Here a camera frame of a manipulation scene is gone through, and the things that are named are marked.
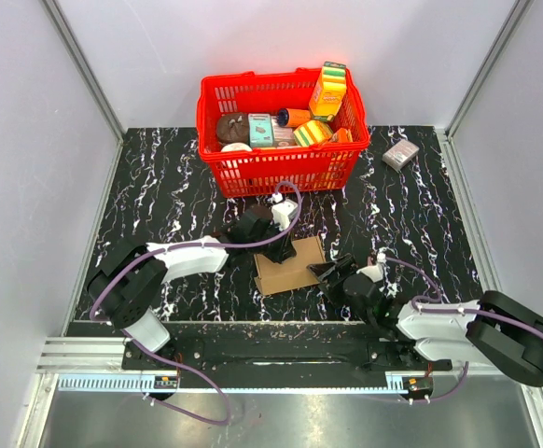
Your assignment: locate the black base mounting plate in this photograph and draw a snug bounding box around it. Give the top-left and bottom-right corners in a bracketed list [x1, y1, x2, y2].
[121, 319, 454, 374]

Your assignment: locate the brown cardboard box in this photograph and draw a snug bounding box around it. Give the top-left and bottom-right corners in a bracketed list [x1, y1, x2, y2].
[254, 236, 326, 296]

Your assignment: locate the red plastic shopping basket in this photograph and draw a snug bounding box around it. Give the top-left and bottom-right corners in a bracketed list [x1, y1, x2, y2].
[196, 62, 370, 198]

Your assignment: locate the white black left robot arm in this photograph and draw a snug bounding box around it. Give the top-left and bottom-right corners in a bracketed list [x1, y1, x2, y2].
[86, 199, 299, 370]

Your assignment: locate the tall orange sponge box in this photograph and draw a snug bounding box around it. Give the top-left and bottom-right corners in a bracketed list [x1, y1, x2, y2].
[309, 62, 347, 122]

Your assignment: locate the pink small food box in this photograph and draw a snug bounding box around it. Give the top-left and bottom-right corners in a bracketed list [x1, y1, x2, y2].
[271, 116, 296, 147]

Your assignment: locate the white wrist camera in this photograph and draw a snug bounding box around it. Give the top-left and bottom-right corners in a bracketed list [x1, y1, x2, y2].
[271, 193, 299, 231]
[357, 253, 386, 283]

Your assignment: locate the white round lid container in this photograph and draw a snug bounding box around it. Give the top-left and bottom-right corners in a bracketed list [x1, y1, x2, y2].
[221, 142, 252, 153]

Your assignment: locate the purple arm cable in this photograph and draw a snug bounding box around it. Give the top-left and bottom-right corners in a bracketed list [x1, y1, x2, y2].
[88, 181, 304, 426]
[378, 256, 543, 405]

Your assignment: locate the teal small carton box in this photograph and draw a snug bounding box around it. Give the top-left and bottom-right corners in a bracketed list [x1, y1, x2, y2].
[247, 113, 273, 147]

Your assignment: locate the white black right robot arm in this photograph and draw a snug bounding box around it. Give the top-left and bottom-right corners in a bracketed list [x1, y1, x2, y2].
[307, 254, 543, 387]

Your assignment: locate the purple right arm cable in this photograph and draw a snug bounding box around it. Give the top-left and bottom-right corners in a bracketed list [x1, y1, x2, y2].
[378, 256, 543, 405]

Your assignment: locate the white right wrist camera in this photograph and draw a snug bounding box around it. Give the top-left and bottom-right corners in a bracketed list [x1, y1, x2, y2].
[357, 253, 386, 283]

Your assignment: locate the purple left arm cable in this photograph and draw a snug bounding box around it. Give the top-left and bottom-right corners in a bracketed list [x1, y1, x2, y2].
[88, 181, 304, 426]

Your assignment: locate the yellow green sponge pack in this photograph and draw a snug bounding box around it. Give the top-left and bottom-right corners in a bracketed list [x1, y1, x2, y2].
[293, 120, 334, 147]

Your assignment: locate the orange snack packet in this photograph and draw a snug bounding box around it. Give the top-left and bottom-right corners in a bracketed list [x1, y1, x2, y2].
[329, 128, 353, 144]

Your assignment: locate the aluminium frame rail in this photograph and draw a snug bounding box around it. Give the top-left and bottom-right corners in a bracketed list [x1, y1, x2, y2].
[35, 335, 543, 393]

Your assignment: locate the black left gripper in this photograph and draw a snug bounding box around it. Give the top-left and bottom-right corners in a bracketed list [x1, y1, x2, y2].
[248, 219, 297, 265]

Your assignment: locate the orange cylindrical can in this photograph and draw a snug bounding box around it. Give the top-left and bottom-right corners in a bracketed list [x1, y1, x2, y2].
[276, 108, 312, 128]

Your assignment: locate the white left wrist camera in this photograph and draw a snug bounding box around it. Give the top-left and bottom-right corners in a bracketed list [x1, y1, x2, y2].
[271, 193, 299, 231]

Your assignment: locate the brown round chocolate cake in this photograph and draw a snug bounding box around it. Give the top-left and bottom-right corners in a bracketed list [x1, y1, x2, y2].
[216, 112, 250, 145]

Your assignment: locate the white wrapped tissue pack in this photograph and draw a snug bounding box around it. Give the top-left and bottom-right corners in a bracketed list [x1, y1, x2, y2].
[382, 139, 419, 172]

